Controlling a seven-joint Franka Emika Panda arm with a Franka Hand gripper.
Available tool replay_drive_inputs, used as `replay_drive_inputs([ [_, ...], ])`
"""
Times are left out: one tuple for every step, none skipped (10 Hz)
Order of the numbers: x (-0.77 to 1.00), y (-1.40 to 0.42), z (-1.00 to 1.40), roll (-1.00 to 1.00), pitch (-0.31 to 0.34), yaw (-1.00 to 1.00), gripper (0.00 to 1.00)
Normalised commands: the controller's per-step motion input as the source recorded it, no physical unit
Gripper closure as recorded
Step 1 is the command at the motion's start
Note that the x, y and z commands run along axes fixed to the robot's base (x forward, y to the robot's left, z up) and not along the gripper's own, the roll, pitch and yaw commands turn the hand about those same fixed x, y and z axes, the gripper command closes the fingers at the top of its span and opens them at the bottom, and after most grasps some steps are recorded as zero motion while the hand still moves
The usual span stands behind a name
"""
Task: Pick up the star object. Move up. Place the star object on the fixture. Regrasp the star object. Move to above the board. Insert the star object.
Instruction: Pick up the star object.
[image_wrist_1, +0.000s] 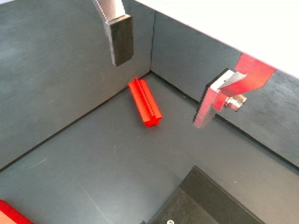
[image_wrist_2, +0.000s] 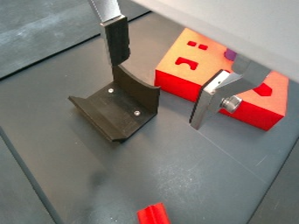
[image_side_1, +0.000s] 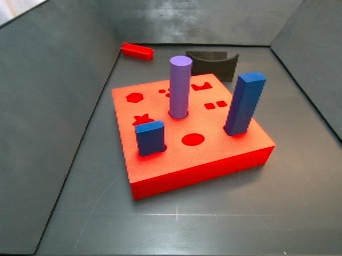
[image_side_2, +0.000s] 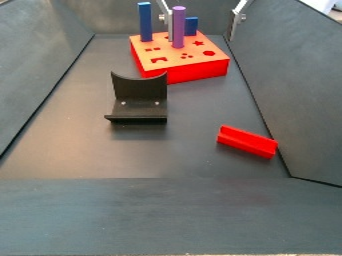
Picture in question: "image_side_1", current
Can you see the red star prism peg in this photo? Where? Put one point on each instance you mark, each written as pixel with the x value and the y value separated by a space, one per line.
pixel 137 51

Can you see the black curved fixture stand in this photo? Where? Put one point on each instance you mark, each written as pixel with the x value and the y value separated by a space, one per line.
pixel 213 62

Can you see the short blue rectangular peg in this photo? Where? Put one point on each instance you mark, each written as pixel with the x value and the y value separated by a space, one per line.
pixel 150 138

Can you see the red shape sorter base block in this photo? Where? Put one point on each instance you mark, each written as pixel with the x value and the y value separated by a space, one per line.
pixel 201 152

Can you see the purple cylinder peg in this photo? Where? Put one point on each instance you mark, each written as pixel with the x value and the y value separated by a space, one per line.
pixel 181 66

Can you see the tall blue rectangular peg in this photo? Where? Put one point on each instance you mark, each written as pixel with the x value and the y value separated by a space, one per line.
pixel 245 100

